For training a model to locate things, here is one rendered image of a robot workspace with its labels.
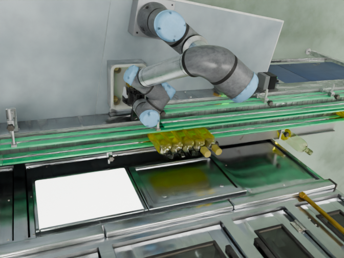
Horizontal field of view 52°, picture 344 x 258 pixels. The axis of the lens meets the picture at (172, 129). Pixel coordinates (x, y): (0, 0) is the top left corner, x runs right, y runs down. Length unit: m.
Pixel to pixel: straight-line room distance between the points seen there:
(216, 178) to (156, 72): 0.66
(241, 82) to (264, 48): 0.97
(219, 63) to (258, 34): 0.98
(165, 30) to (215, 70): 0.41
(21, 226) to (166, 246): 0.55
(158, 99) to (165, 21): 0.30
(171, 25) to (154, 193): 0.71
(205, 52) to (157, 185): 0.73
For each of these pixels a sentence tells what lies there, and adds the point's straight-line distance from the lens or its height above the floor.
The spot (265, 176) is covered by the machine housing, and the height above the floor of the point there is 1.20.
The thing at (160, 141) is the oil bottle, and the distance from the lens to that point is 1.64.
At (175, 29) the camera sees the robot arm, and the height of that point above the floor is 1.07.
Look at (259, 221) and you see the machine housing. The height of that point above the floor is 1.47.
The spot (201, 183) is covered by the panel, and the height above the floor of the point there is 1.20.
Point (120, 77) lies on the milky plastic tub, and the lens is 1.75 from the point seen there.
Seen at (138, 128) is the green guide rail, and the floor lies 0.92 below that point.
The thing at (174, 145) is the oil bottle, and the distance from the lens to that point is 1.63.
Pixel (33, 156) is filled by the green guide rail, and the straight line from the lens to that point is 1.67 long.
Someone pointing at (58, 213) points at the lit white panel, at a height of 1.24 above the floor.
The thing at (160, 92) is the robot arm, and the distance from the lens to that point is 1.43.
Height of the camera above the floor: 2.38
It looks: 55 degrees down
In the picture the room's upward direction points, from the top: 140 degrees clockwise
